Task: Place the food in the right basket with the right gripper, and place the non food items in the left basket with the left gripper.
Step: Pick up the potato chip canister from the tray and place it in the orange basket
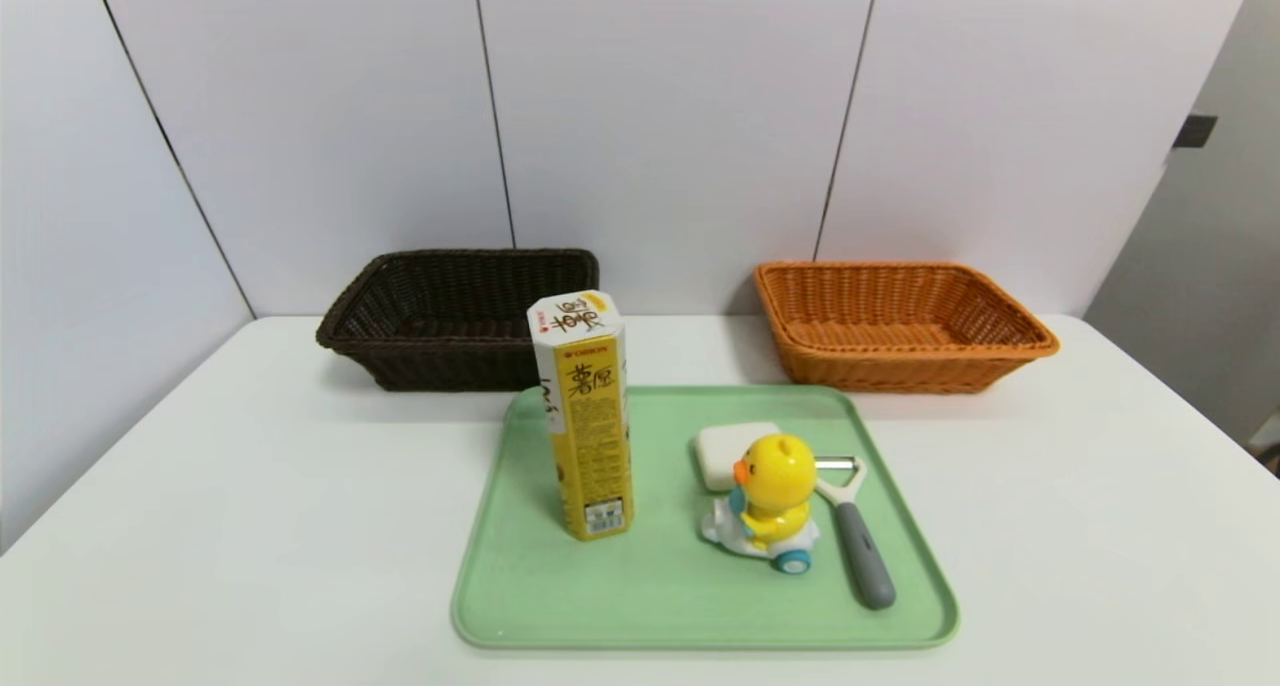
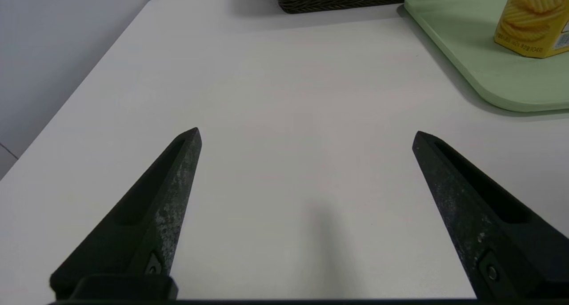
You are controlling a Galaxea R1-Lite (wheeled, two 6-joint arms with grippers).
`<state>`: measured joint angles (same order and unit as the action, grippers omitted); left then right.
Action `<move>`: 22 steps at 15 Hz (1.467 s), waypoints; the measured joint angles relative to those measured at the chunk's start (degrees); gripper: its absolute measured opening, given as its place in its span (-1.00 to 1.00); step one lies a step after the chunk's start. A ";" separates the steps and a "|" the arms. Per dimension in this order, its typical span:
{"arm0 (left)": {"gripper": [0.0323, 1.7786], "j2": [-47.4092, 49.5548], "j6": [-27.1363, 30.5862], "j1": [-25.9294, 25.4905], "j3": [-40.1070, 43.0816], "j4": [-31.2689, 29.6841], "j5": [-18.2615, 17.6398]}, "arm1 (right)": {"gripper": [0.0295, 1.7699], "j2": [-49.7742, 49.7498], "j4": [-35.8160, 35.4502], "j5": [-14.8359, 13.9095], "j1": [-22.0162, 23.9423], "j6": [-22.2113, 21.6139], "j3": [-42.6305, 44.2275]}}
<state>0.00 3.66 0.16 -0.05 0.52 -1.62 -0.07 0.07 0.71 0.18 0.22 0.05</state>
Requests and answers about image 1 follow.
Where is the yellow duck scooter toy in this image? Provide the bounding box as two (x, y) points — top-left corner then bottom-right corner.
(700, 433), (821, 575)

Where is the white peeler grey handle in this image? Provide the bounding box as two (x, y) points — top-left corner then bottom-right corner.
(812, 455), (897, 611)

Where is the white soap bar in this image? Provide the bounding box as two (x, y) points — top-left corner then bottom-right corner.
(694, 422), (783, 493)

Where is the dark brown wicker basket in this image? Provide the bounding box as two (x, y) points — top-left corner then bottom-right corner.
(316, 248), (601, 392)

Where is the orange wicker basket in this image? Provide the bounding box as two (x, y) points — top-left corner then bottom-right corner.
(754, 260), (1061, 395)

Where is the green plastic tray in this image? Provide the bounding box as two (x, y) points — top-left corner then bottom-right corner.
(450, 384), (961, 653)

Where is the yellow white chips box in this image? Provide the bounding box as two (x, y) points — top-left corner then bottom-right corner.
(527, 290), (635, 543)

